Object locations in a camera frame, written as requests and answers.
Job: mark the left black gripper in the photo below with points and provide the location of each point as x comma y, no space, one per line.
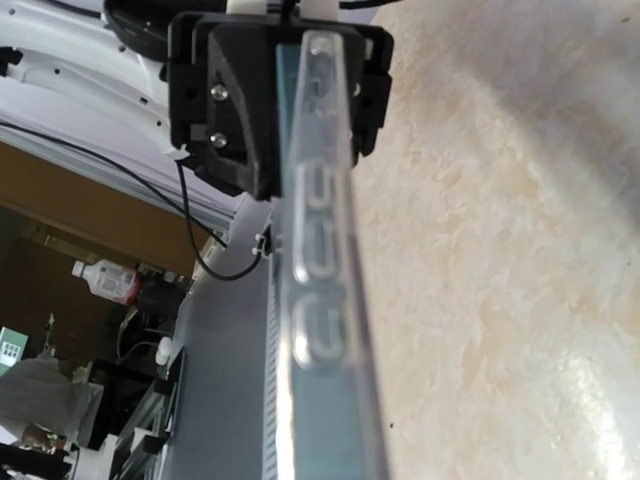
221,75

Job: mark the clear phone case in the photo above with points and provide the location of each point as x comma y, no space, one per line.
330,300

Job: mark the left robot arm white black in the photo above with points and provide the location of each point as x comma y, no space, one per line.
114,61

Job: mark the plastic bottle red label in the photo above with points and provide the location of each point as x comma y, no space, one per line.
110,281

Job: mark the front aluminium rail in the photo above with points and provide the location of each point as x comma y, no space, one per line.
206,420

